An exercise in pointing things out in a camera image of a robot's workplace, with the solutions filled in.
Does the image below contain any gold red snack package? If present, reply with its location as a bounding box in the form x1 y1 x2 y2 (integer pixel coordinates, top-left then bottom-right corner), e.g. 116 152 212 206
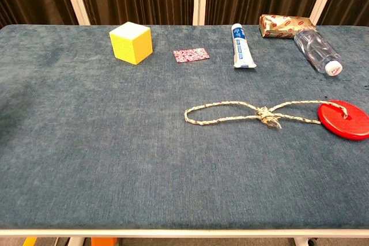
258 14 317 40

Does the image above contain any white table frame edge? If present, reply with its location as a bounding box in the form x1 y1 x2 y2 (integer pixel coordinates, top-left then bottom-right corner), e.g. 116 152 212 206
0 228 369 239

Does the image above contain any red disc with hole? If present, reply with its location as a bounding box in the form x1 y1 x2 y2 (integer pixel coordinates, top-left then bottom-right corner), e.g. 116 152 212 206
317 100 369 141

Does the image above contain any white blue toothpaste tube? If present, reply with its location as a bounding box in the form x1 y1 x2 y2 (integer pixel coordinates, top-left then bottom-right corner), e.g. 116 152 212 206
231 23 257 69

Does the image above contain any yellow foam cube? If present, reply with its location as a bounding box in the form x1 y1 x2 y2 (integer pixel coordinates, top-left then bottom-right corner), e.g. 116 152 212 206
108 21 153 66

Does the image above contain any pink patterned card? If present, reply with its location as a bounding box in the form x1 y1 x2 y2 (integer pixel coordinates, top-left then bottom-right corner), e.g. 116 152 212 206
173 47 210 64

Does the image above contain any blue fabric table cover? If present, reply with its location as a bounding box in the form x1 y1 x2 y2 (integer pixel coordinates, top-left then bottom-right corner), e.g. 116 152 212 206
0 24 369 230

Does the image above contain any orange box under table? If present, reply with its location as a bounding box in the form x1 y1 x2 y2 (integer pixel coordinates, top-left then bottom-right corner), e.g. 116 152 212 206
91 237 118 246

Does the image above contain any clear plastic bottle white cap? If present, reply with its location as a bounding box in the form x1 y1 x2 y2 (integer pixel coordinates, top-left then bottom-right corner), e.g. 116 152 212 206
293 28 344 78

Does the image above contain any beige braided rope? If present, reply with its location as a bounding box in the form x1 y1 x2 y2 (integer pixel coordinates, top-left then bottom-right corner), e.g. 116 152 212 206
184 100 349 129

